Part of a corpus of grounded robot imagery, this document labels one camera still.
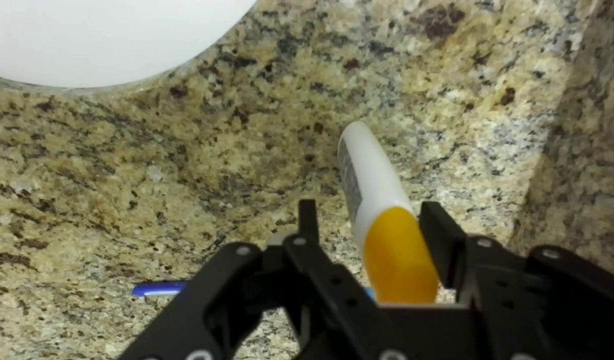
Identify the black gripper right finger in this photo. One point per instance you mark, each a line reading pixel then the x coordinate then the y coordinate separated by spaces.
pixel 449 241

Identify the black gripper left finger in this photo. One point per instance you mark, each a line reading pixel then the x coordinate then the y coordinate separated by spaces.
pixel 312 260

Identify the blue and white toothbrush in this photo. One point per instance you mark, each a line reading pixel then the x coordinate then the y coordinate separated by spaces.
pixel 156 289

